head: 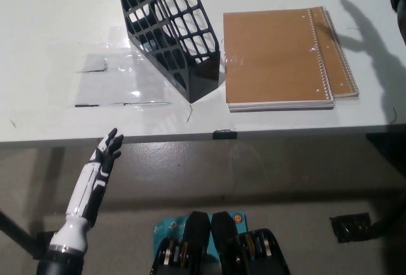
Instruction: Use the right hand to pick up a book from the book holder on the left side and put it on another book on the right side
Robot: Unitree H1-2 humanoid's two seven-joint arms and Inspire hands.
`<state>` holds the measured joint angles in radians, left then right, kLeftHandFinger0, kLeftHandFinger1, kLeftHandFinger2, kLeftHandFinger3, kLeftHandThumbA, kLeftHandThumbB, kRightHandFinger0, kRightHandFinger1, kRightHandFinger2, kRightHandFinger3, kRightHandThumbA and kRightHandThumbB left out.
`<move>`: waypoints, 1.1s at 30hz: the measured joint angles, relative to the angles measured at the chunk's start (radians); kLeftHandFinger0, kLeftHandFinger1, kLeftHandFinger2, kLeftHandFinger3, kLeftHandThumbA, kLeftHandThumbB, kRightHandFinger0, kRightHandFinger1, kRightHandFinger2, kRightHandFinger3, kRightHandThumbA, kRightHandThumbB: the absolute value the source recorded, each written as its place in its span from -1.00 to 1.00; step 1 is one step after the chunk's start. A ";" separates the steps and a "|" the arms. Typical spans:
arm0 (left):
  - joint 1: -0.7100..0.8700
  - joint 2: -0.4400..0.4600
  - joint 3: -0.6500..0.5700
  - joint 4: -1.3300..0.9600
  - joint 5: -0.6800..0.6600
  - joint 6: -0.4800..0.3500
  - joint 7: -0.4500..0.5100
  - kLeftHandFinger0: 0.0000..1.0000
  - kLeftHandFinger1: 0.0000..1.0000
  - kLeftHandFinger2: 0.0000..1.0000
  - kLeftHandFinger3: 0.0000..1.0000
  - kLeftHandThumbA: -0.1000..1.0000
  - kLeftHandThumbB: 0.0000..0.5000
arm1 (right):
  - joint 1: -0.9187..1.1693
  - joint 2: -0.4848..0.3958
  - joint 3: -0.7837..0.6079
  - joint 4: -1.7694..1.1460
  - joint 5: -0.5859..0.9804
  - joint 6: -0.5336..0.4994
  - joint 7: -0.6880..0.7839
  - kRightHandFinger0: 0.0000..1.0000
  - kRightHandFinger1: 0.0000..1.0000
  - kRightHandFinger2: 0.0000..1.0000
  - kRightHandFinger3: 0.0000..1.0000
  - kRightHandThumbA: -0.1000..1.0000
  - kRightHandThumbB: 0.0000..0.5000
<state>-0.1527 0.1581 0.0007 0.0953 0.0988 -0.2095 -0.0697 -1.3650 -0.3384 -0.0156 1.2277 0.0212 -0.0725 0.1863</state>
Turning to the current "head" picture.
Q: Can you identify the black table leg with foot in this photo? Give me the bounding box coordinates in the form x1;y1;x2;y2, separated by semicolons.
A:
0;210;58;262
329;192;406;244

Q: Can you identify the black mesh book holder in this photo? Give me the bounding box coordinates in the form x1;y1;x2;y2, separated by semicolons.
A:
114;0;221;104

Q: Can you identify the small black edge clip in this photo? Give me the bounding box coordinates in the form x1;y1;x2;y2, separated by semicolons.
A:
212;128;239;140

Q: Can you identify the clear plastic sheet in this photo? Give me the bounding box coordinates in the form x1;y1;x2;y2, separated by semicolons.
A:
65;27;193;111

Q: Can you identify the brown spiral notebook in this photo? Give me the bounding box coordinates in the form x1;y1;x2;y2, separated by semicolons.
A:
223;7;336;114
309;5;360;100

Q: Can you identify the grey paper patch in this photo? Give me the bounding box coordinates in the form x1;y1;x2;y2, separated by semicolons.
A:
75;53;108;73

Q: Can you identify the white and black left hand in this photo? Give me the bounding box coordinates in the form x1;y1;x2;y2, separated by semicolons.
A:
48;128;124;254

